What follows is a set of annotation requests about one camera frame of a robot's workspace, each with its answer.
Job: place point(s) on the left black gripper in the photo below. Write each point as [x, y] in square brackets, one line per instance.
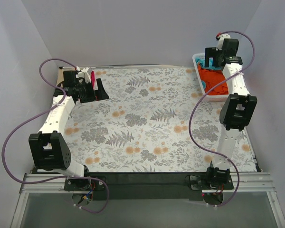
[92, 94]

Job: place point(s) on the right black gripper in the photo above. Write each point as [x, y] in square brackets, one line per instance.
[210, 58]

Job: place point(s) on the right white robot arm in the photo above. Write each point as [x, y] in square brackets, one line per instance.
[237, 109]

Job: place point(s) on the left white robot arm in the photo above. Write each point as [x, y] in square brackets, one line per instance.
[49, 149]

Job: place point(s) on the folded magenta t shirt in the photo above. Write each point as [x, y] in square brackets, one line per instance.
[93, 79]

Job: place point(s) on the orange t shirt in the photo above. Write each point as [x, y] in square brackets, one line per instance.
[211, 78]

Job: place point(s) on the folded tan t shirt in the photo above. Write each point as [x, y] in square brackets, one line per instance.
[60, 78]

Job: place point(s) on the white plastic basket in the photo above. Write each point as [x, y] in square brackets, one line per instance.
[209, 98]

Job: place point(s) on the floral table mat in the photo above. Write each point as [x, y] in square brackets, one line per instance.
[153, 121]

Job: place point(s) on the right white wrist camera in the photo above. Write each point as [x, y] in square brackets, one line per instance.
[220, 37]

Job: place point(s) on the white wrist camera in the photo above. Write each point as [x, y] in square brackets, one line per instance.
[83, 75]
[220, 37]

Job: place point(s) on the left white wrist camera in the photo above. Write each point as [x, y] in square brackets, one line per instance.
[83, 75]

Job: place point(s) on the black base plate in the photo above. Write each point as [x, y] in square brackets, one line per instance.
[102, 191]

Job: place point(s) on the aluminium frame rail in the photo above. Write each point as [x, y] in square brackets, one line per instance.
[248, 181]

